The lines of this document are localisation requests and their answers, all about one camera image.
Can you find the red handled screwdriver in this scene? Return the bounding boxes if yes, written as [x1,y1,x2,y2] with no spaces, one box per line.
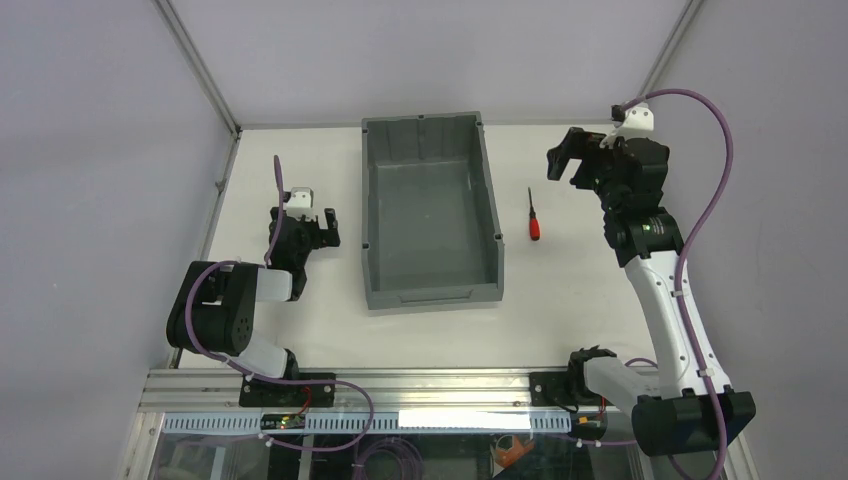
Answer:
[527,187,541,241]

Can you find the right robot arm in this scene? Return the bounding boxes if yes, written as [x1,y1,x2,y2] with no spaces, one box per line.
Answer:
[547,127,756,457]

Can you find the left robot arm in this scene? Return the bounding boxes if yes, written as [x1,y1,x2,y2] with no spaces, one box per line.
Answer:
[166,207,341,382]

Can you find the grey plastic bin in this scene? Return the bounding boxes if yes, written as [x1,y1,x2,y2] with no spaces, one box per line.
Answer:
[361,111,505,310]

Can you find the orange object under table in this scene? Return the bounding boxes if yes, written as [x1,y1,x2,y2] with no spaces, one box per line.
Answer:
[491,434,535,471]

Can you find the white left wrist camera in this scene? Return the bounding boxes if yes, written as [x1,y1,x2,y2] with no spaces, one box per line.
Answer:
[284,187,315,221]

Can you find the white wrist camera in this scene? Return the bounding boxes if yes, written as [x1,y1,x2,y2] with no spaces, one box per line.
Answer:
[284,187,315,221]
[600,103,655,149]

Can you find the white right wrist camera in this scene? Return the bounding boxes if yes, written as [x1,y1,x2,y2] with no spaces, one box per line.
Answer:
[600,103,655,149]

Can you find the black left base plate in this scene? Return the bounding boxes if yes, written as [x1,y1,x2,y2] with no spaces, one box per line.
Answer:
[238,371,336,408]

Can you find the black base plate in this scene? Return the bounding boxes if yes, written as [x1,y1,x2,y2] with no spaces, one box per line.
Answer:
[238,371,336,408]
[528,371,579,413]

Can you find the white slotted cable duct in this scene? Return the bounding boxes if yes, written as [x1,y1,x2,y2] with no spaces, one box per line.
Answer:
[163,410,571,436]

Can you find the aluminium front rail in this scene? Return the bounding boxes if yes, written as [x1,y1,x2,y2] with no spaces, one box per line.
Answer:
[137,368,664,415]

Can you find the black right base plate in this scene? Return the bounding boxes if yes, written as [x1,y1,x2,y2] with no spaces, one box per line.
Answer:
[528,371,579,413]

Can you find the coiled purple cable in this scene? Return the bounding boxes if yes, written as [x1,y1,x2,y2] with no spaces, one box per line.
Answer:
[351,435,425,480]

